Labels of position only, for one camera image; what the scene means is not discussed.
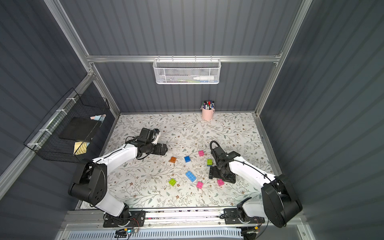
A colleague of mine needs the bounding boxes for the blue and green brick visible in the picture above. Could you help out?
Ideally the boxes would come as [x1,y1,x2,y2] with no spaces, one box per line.
[207,159,213,167]

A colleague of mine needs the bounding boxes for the light blue long lego brick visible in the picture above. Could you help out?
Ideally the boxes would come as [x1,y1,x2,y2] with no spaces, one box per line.
[186,171,197,183]

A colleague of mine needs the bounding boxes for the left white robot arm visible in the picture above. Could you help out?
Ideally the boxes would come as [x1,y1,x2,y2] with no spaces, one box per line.
[68,143,168,217]

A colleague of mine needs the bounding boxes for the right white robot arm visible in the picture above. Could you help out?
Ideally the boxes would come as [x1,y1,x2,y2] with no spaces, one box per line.
[209,146,303,228]

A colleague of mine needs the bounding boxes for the orange square lego brick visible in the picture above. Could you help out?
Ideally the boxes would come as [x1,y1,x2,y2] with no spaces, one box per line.
[169,157,177,163]

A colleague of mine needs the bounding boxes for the lime green square lego brick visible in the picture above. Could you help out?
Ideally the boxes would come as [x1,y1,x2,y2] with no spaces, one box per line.
[169,179,177,186]

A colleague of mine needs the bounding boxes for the pink pen cup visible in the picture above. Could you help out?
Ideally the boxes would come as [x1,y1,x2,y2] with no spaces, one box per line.
[202,109,215,121]

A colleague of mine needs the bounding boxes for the markers in cup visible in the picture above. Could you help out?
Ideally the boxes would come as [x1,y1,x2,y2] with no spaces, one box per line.
[201,101,215,110]

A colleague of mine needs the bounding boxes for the yellow sticky note pad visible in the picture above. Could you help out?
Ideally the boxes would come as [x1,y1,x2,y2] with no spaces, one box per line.
[74,142,90,156]

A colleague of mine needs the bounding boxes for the black notebook in basket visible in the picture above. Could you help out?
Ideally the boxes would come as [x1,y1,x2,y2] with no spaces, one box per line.
[59,117,102,142]

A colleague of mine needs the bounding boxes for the white tube in basket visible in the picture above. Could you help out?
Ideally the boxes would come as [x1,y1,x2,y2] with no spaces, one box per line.
[194,76,215,82]

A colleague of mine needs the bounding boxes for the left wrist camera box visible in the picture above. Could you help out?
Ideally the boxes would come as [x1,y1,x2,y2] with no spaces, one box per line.
[138,128,160,145]

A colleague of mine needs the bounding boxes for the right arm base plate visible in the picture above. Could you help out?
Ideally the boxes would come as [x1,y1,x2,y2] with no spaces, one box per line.
[219,208,265,226]

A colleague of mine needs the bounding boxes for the aluminium front rail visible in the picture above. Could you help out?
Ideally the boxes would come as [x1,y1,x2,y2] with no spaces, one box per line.
[61,204,307,232]

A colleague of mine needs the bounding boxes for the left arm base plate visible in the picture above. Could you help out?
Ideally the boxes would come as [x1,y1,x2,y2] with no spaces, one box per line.
[103,210,147,228]

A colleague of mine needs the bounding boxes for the white wire wall basket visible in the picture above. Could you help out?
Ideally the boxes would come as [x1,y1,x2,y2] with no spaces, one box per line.
[153,59,222,85]

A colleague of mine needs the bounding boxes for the black wire wall basket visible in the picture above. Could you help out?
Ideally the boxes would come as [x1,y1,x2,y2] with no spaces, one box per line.
[24,85,115,163]

